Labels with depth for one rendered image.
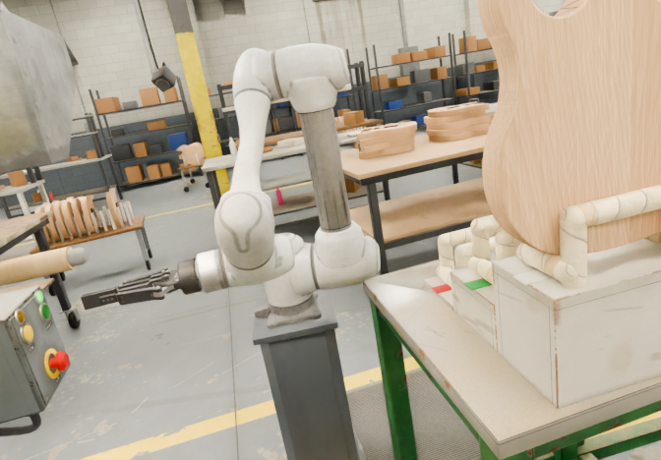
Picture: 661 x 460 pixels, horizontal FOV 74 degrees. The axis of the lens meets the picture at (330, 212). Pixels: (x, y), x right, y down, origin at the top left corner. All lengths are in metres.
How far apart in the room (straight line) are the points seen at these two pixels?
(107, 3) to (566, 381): 11.83
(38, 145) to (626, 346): 0.76
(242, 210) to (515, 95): 0.47
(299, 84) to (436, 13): 12.08
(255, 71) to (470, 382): 0.92
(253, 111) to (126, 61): 10.71
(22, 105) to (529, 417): 0.71
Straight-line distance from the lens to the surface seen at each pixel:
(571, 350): 0.70
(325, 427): 1.67
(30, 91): 0.51
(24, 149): 0.51
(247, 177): 0.90
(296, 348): 1.48
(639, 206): 0.70
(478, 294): 0.83
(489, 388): 0.77
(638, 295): 0.74
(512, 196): 0.62
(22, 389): 1.03
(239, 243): 0.81
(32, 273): 0.70
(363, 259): 1.38
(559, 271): 0.67
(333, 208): 1.33
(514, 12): 0.60
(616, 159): 0.71
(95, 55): 11.99
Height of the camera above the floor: 1.41
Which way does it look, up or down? 16 degrees down
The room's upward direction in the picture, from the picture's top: 10 degrees counter-clockwise
